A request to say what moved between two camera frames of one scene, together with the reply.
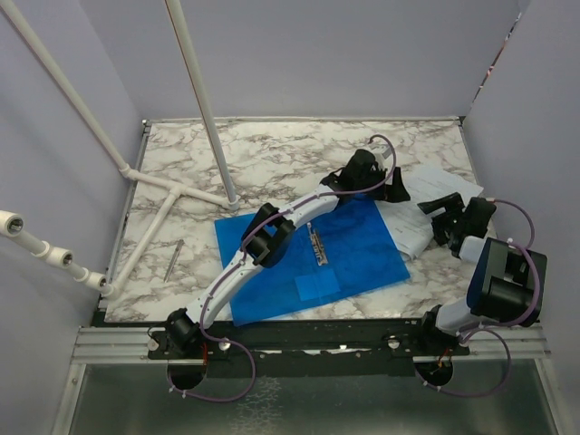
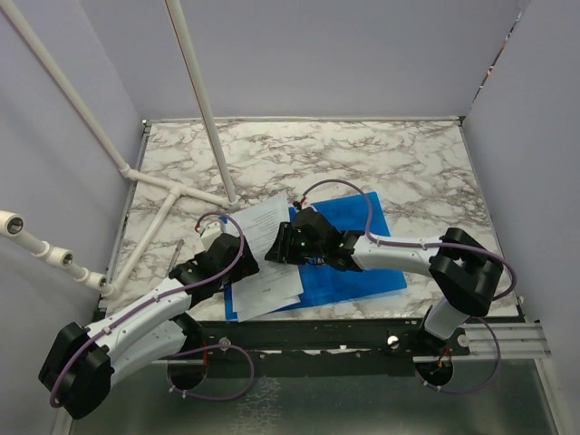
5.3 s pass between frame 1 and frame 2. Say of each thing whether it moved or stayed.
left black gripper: moved
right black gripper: moved
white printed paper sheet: moved
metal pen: stayed
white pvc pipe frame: stayed
